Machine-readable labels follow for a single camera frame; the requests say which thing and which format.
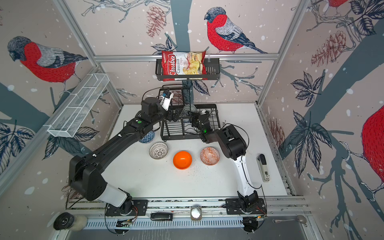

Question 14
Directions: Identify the black wall shelf basket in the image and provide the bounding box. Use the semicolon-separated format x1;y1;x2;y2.
155;58;221;82

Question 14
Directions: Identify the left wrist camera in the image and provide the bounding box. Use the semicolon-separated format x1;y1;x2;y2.
160;90;174;111

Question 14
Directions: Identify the black round knob device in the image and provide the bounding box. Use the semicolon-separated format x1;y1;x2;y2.
53;212;88;232

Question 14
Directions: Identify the metal spoon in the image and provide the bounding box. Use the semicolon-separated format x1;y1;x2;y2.
273;215;307;225

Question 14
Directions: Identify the orange plastic bowl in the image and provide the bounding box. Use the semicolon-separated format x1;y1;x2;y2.
173;151;193;170

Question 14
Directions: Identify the white wire wall basket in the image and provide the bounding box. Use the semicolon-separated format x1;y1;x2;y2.
48;73;110;138

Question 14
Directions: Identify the red cassava chips bag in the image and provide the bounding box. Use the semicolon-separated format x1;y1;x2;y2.
162;51;207;82

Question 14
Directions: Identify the white brown patterned bowl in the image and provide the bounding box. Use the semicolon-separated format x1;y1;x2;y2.
149;142;169;160

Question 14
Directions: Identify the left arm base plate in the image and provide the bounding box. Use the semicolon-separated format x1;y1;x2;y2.
105;200;148;217

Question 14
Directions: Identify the small black box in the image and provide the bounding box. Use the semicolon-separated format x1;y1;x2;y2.
150;212;173;221

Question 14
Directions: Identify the grey green patterned bowl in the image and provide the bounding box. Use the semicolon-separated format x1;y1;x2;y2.
182;104;199;117

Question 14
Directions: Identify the red white patterned bowl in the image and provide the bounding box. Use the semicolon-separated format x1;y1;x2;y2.
200;147;220;166

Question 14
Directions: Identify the dark blue patterned bowl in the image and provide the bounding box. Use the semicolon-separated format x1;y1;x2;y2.
139;131;155;144

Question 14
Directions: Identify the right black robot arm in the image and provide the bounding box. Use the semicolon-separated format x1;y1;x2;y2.
192;113;259;214

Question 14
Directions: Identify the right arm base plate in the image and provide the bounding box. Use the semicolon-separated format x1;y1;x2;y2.
222;198;267;215

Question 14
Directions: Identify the black wire dish rack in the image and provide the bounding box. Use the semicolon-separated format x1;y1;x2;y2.
158;85;221;142

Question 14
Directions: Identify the silver round button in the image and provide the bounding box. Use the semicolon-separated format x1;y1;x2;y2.
190;207;202;221

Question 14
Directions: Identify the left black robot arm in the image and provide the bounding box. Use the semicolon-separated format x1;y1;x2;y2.
69;95;173;208

